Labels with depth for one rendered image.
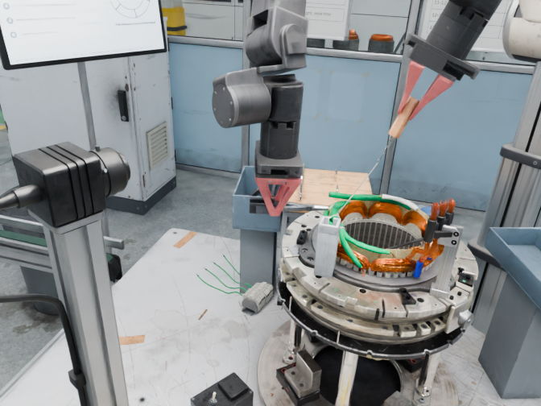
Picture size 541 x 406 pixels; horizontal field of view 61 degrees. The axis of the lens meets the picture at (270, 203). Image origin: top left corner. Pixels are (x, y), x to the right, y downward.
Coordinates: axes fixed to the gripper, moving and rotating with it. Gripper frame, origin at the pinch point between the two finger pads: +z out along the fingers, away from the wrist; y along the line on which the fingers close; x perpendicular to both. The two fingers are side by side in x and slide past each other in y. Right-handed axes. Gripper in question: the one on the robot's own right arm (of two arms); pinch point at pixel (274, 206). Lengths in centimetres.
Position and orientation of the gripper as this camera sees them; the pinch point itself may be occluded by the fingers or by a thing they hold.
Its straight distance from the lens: 72.1
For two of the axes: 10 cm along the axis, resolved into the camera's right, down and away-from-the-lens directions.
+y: 0.5, 4.6, -8.9
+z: -0.6, 8.9, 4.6
